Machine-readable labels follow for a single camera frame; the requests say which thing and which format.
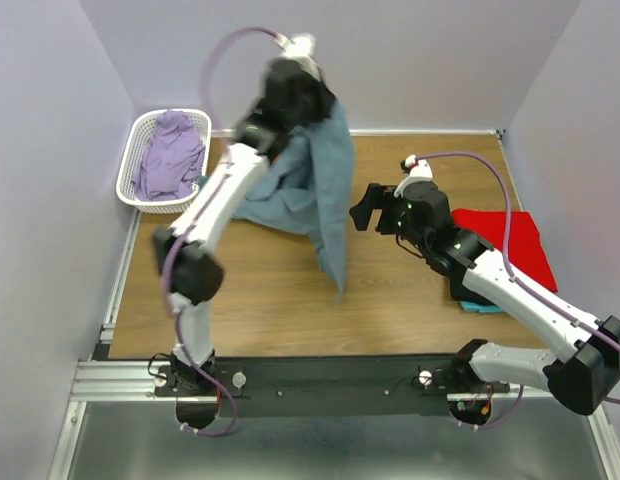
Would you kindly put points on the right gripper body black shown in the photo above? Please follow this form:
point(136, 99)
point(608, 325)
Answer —
point(392, 220)

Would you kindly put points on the white perforated plastic basket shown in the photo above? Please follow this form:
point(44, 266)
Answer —
point(137, 142)

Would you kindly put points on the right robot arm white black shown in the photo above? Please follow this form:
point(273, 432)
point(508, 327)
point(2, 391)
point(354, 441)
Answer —
point(580, 362)

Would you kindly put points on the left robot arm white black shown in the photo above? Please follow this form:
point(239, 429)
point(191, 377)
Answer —
point(190, 274)

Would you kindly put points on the folded black t shirt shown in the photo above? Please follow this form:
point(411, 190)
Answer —
point(459, 292)

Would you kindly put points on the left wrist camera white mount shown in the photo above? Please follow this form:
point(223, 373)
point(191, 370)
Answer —
point(297, 46)

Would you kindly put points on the purple t shirt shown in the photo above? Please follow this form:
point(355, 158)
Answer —
point(172, 160)

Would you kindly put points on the aluminium extrusion frame rail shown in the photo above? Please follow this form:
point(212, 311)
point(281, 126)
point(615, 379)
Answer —
point(101, 380)

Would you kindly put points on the folded teal t shirt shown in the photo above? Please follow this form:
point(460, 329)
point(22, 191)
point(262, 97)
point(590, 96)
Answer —
point(472, 307)

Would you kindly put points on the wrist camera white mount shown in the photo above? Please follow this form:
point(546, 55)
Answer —
point(297, 46)
point(415, 170)

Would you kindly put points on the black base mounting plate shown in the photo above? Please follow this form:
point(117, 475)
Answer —
point(235, 388)

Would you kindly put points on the blue-grey t shirt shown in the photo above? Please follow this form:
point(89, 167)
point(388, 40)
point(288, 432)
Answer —
point(307, 191)

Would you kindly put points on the folded red t shirt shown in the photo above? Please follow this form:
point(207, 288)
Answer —
point(525, 248)

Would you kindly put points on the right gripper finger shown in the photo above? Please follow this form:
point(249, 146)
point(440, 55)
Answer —
point(379, 195)
point(361, 213)

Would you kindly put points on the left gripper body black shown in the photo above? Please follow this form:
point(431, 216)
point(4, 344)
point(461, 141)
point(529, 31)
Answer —
point(310, 104)

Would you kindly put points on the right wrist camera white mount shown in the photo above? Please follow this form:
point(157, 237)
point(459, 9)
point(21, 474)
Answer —
point(415, 170)

